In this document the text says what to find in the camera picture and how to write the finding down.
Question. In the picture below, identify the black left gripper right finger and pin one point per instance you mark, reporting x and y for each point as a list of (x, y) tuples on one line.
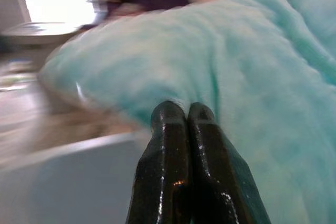
[(215, 171)]

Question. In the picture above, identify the teal dotted pillow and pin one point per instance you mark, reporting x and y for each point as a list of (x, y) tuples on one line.
[(223, 64)]

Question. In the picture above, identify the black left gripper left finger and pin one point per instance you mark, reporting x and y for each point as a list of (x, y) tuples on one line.
[(168, 161)]

